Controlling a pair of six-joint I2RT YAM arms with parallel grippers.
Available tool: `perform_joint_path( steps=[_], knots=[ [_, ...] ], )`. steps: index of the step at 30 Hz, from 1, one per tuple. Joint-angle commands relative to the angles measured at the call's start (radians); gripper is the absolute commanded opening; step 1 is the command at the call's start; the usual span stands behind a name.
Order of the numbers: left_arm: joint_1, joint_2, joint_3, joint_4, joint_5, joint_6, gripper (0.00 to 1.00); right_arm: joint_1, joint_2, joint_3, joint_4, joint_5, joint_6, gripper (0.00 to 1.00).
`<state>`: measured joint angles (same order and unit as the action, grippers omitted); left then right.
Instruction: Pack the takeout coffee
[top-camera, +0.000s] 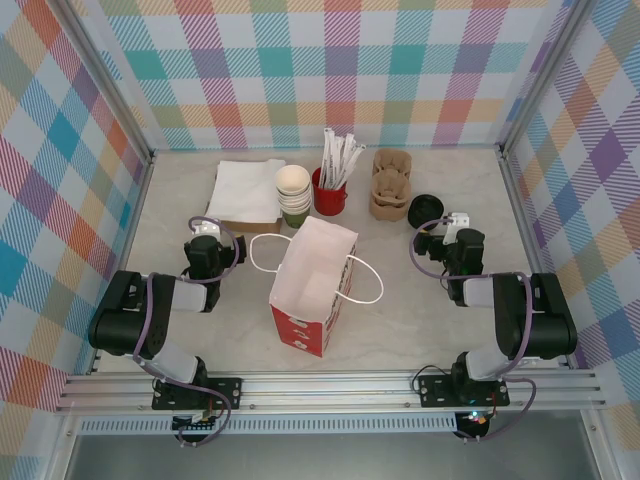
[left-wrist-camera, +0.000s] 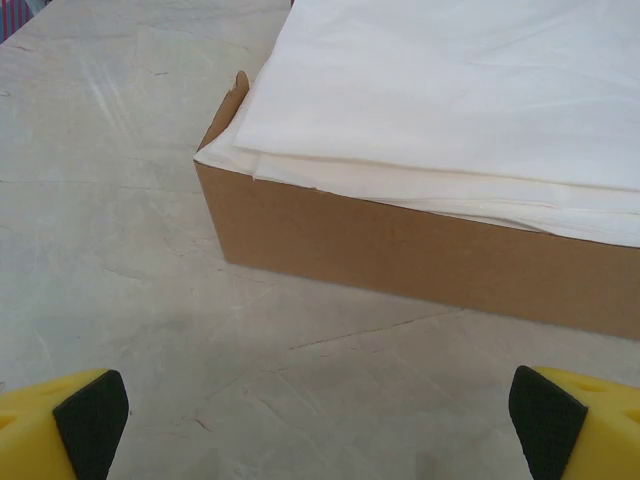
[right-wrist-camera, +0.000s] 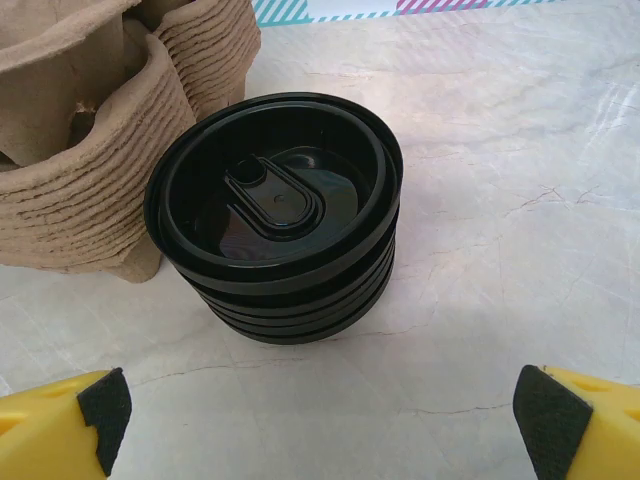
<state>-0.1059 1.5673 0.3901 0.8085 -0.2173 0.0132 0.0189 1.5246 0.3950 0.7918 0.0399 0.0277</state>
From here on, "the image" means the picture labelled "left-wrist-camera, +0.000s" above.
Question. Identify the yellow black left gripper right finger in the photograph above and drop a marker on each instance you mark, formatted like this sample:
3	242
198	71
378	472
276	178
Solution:
600	435

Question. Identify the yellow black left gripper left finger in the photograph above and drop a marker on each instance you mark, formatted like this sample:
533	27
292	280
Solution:
30	435

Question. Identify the stack of white napkins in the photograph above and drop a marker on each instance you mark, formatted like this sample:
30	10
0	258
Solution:
400	255

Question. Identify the white paper napkin stack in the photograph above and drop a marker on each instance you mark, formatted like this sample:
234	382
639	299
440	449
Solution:
450	100

